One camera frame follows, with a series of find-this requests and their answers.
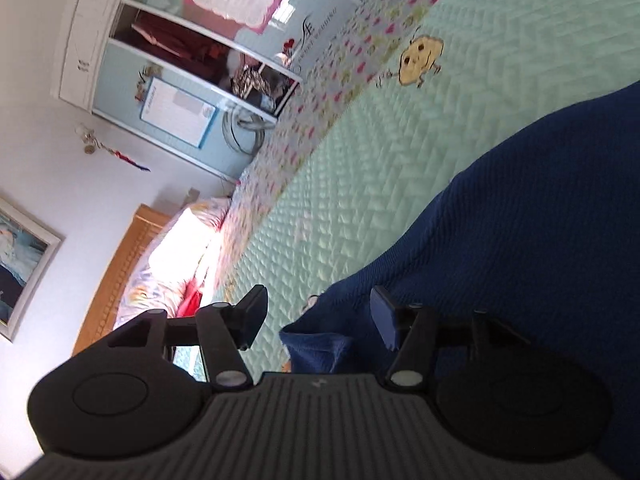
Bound wooden headboard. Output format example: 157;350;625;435
73;204;170;356

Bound coiled grey hose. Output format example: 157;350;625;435
221;104;269;156

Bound blue knit sweater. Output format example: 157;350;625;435
278;79;640;480

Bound framed wedding photo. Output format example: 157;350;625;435
1;197;64;341

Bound mint quilted bee bedspread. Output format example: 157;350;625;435
204;0;639;375

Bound sliding door wardrobe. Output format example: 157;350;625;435
53;0;363;182

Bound floral pillow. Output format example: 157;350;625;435
114;197;231;327

